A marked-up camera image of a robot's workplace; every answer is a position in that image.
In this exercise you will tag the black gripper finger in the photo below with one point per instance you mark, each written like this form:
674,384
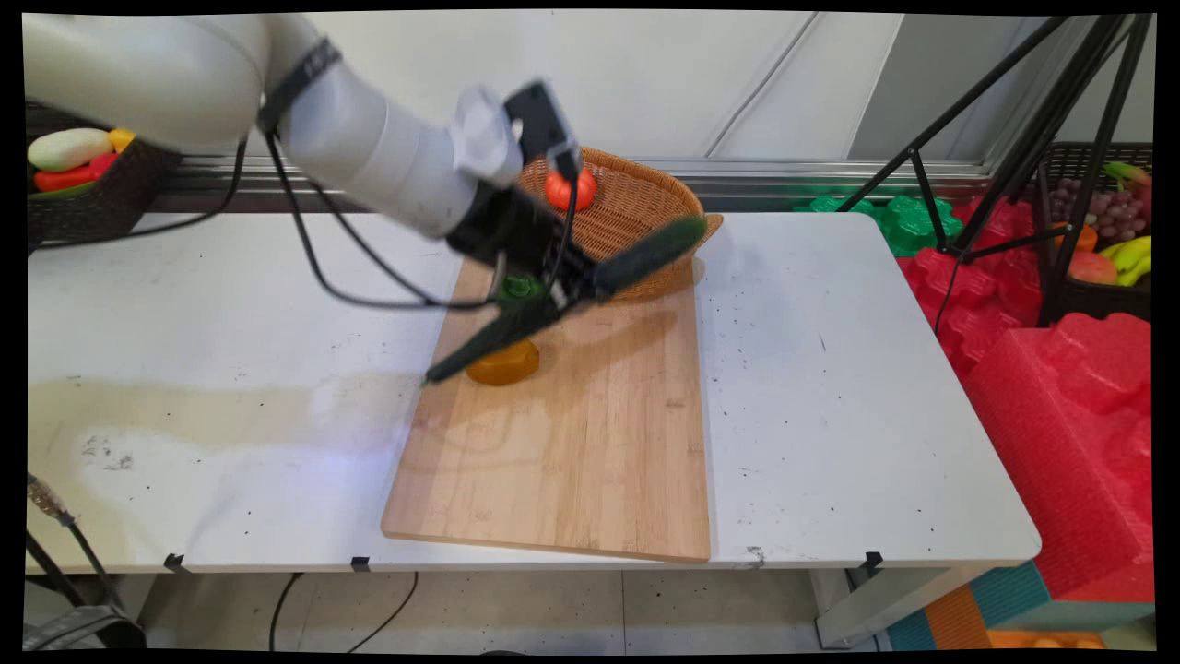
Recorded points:
564,300
597,275

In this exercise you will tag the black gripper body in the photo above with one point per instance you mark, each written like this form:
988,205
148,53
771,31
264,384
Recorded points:
516,235

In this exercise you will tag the dark green toy cucumber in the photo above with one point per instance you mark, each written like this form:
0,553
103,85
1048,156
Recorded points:
650,251

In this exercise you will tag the green toy bell pepper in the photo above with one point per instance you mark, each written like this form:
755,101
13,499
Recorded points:
519,290

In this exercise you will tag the red toy tomato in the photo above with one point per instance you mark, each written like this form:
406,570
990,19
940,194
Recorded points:
584,192

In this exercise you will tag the brown toy potato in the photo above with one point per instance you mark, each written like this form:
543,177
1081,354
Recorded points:
502,364

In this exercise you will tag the woven wicker basket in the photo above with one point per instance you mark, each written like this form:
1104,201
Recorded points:
645,198

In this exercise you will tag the wooden cutting board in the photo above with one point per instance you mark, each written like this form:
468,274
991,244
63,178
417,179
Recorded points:
590,461

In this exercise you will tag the green foam mats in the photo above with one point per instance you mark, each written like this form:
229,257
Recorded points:
908,226

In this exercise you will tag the black tape clip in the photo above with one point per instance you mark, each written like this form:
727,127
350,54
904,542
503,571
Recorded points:
360,563
174,563
873,560

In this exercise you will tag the yellow toy fruit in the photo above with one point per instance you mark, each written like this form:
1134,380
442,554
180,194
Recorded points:
122,139

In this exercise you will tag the dark plastic basket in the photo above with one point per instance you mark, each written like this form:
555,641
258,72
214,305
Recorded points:
101,212

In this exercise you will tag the white table leg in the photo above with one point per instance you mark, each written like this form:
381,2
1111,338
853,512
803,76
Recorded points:
876,609

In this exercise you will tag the red toy pepper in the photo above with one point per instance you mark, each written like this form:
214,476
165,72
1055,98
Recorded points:
74,173

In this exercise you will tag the black tripod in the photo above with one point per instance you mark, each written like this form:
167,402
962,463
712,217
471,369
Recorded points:
1032,157

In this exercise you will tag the white toy eggplant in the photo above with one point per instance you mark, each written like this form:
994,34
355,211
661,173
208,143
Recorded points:
69,148

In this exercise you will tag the red foam mats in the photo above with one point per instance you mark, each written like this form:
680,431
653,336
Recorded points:
1060,433

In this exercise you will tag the pink toy peach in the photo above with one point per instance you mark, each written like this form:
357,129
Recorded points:
1092,269

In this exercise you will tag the dark basket with fruit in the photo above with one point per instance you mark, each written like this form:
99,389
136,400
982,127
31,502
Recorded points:
1097,300

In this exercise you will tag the teal orange floor mat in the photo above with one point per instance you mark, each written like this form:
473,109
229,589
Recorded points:
959,622

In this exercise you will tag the purple toy grapes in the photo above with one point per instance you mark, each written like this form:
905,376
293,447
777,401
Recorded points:
1117,217

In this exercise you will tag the yellow toy bananas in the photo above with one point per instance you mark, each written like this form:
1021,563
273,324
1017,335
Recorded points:
1132,256

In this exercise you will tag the grey equipment on floor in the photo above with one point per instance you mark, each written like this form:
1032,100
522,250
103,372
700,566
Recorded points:
83,632

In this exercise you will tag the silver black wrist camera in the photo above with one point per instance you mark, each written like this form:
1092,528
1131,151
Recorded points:
544,124

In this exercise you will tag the aluminium wall rail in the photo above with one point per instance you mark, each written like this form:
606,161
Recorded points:
793,175

